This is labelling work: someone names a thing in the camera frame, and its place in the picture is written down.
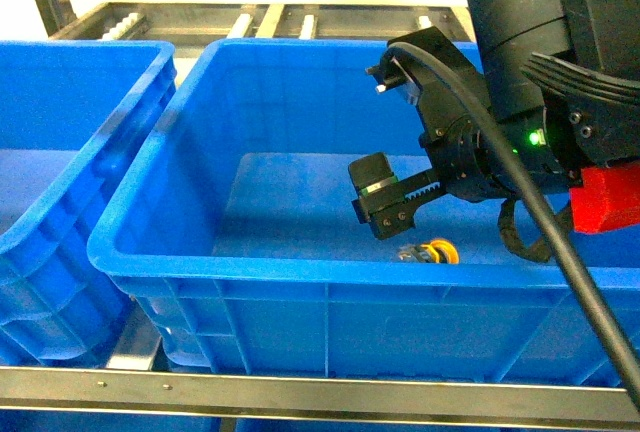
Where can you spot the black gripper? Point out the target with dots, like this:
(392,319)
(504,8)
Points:
(466,166)

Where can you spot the blue plastic crate left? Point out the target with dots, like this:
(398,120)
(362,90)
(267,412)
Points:
(74,115)

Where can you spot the blue plastic crate centre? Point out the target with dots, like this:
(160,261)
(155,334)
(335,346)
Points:
(234,230)

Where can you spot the blue crate lower left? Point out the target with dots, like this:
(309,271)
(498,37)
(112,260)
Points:
(22,420)

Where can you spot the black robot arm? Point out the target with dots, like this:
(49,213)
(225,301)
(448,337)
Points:
(561,80)

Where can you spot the metal roller shelf rack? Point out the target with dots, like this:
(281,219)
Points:
(137,374)

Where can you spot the blue plastic crate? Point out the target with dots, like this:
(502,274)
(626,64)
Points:
(234,230)
(74,115)

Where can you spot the yellow mushroom push button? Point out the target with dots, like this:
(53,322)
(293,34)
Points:
(436,251)

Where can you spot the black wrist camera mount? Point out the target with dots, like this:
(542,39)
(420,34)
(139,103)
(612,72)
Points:
(436,105)

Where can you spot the red plastic block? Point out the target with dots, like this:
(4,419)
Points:
(607,200)

